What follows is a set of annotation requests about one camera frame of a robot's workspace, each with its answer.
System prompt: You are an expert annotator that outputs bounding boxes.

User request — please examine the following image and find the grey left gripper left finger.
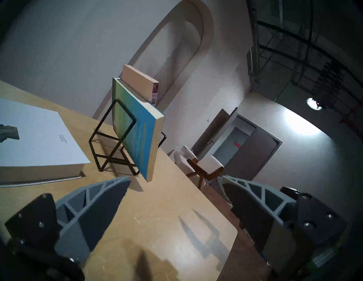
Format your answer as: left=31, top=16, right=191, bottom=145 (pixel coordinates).
left=5, top=176, right=131, bottom=262

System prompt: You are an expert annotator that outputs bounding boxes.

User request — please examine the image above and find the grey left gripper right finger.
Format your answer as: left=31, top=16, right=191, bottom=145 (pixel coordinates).
left=221, top=175, right=348, bottom=267

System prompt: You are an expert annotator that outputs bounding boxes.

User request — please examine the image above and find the thick white book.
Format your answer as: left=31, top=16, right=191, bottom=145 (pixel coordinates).
left=0, top=98, right=91, bottom=187

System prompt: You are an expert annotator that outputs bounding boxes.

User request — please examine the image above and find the blue green paperback book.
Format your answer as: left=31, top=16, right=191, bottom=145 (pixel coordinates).
left=111, top=77, right=165, bottom=182

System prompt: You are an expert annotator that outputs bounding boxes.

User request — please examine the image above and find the beige book with calligraphy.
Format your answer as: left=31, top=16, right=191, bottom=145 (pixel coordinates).
left=122, top=64, right=159, bottom=107

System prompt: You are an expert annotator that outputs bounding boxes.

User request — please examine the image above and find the grey corridor door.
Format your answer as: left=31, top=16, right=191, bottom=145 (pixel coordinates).
left=224, top=125, right=282, bottom=182

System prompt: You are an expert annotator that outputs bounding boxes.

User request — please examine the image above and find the white wooden armchair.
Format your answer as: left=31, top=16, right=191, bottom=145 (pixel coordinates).
left=174, top=146, right=224, bottom=190

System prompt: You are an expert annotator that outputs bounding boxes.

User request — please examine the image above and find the dark open door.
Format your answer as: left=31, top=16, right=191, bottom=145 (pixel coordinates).
left=193, top=107, right=239, bottom=159

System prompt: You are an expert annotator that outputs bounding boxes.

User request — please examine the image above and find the round ceiling lamp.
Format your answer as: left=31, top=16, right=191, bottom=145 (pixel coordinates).
left=306, top=98, right=324, bottom=111

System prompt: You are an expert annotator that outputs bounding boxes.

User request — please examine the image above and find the black wire book rack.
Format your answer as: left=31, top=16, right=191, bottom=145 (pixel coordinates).
left=89, top=98, right=167, bottom=176

